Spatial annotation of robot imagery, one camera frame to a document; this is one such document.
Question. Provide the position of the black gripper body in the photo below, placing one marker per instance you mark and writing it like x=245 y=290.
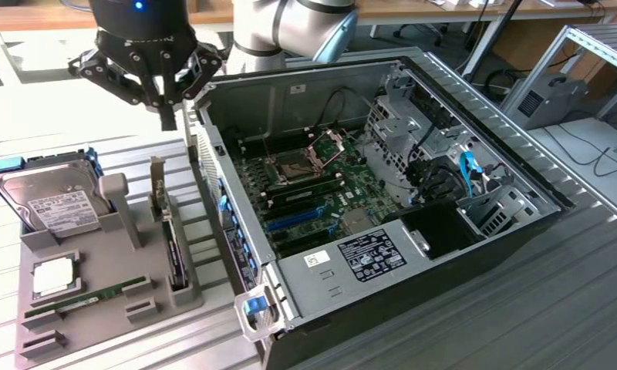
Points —
x=138 y=27

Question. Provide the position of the graphics card with metal bracket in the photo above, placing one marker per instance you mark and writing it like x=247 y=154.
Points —
x=177 y=254

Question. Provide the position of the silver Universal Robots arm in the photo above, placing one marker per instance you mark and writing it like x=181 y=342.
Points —
x=287 y=23

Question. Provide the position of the black open PC case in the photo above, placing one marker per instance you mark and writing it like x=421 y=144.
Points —
x=246 y=96

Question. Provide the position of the black RAM slot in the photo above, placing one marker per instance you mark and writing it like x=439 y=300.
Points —
x=254 y=152
x=251 y=145
x=250 y=141
x=307 y=180
x=309 y=184
x=253 y=149

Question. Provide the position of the socket locking lever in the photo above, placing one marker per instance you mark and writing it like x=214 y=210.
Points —
x=266 y=142

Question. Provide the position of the hard disk drive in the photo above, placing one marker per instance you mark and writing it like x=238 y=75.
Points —
x=6 y=163

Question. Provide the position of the CPU socket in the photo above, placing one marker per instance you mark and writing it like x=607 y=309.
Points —
x=293 y=169

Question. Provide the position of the metal socket cover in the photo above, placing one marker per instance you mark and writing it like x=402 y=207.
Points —
x=334 y=144

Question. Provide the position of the silver hard disk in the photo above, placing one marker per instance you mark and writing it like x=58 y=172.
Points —
x=55 y=200

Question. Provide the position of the blue slot retainer clip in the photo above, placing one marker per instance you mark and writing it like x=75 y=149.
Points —
x=222 y=204
x=234 y=227
x=254 y=268
x=243 y=246

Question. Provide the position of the black labelled RAM stick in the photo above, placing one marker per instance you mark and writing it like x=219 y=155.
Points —
x=302 y=194

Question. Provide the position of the green motherboard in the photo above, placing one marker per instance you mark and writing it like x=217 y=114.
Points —
x=354 y=181

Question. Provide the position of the silver metal drive cage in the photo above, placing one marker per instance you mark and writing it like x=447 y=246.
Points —
x=385 y=165

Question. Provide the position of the black office chair base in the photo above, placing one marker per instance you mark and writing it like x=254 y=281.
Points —
x=437 y=38

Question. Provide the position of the black expansion slot blue latch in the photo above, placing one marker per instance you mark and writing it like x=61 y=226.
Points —
x=302 y=237

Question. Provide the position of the grey parts rack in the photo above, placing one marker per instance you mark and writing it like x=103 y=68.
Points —
x=113 y=270

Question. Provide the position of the white box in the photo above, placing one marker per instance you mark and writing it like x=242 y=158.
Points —
x=462 y=3

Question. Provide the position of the silver CPU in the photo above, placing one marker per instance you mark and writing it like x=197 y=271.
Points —
x=53 y=277

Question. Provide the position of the grey power supply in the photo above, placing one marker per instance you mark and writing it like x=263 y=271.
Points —
x=370 y=250

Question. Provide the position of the green RAM stick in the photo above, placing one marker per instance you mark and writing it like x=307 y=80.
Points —
x=81 y=298

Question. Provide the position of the black pole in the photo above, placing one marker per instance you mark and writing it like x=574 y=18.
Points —
x=511 y=7

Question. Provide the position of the blue case latch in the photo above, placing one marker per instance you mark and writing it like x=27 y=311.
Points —
x=253 y=305

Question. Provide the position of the silver perforated disk bay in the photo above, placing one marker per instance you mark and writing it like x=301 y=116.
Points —
x=487 y=216

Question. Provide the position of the wooden desk white legs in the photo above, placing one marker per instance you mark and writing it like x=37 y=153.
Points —
x=545 y=11

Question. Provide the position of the grey computer tower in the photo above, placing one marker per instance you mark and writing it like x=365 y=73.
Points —
x=550 y=100

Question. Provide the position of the aluminium frame rack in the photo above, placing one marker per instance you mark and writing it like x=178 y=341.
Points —
x=606 y=42

